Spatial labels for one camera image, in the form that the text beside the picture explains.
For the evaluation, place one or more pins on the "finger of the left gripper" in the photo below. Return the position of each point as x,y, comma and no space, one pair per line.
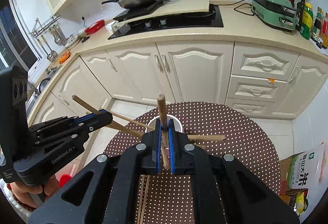
90,122
54,141

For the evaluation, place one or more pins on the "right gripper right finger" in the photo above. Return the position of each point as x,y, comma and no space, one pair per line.
223,189

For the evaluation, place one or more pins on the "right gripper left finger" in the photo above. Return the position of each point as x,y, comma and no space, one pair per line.
105,191

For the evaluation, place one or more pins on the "wooden chopstick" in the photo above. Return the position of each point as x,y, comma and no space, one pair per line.
114,125
132,121
207,137
143,181
145,200
161,104

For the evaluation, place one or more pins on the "pink paper cup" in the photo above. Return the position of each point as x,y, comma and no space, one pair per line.
152,124

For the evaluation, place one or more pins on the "person left hand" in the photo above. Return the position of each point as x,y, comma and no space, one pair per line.
22,191

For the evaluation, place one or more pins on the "red plastic bucket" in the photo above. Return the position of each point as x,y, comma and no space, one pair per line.
65,178

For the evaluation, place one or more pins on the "steel sink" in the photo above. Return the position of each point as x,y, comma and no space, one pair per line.
50,73

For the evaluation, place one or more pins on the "brown polka dot tablecloth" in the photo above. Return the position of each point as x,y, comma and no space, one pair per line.
169,196

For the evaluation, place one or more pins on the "orange sponge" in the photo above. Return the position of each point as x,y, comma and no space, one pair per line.
64,57

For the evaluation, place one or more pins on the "rice cardboard box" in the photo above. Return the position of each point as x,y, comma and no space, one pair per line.
304,180

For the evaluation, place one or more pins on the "window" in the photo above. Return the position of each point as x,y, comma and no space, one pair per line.
15,49

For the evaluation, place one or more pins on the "red tray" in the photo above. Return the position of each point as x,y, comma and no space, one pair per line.
95,27

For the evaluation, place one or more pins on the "white mug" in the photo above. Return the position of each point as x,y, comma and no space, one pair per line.
111,26

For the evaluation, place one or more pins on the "lower cabinets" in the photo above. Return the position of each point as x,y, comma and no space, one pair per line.
258,81

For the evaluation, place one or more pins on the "black induction cooker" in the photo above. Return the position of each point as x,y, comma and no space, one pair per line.
137,12

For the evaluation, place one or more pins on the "beige cutting board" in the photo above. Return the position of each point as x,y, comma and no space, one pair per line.
171,8

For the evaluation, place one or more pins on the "black gas hob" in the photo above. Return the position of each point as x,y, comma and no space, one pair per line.
212,18

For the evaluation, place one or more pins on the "green electric cooker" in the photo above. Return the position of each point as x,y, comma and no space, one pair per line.
276,13

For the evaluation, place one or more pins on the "red sauce bottle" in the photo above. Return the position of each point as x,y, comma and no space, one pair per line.
323,39

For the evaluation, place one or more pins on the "green oil bottle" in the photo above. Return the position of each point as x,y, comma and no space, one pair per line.
307,19

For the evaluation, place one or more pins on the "dark sauce bottle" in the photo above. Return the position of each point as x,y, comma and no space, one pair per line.
299,11

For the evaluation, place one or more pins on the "wall utensil rack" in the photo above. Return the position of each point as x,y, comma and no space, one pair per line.
50,28

